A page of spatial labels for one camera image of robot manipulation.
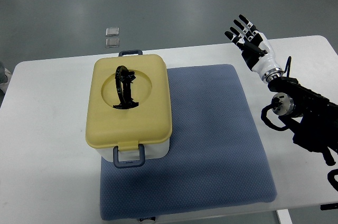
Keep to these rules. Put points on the black bracket at table edge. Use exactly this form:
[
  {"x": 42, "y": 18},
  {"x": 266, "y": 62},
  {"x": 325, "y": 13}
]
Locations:
[{"x": 331, "y": 206}]

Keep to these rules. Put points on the blue front box latch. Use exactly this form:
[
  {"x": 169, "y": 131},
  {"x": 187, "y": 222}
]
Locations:
[{"x": 135, "y": 159}]

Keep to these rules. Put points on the silver floor plate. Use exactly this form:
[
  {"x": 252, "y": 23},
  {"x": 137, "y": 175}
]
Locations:
[
  {"x": 112, "y": 42},
  {"x": 112, "y": 31}
]

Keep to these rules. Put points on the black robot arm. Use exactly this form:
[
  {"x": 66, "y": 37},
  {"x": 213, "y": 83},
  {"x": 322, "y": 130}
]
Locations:
[{"x": 310, "y": 116}]

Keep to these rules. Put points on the lower silver floor plate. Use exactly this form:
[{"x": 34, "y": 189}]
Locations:
[{"x": 112, "y": 42}]

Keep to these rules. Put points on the blue box latch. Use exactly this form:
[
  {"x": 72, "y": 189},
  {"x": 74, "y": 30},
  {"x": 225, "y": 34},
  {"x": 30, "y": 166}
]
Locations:
[
  {"x": 130, "y": 52},
  {"x": 135, "y": 159}
]

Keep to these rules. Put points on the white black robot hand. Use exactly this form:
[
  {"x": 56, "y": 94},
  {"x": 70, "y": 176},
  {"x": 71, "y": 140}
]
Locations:
[{"x": 256, "y": 50}]

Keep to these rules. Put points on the upper silver floor plate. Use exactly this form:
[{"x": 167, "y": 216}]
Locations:
[{"x": 112, "y": 31}]

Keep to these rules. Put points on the white table leg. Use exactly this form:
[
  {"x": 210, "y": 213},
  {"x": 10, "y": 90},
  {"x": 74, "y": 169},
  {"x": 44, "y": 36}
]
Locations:
[{"x": 284, "y": 216}]

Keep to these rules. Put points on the blue rear box latch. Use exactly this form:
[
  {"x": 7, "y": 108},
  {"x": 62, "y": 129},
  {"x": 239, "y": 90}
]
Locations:
[{"x": 130, "y": 52}]

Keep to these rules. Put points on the yellow box lid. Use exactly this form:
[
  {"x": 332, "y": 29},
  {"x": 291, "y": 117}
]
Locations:
[{"x": 148, "y": 123}]

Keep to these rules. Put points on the blue padded mat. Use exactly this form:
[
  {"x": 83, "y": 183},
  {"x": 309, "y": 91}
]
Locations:
[{"x": 216, "y": 158}]

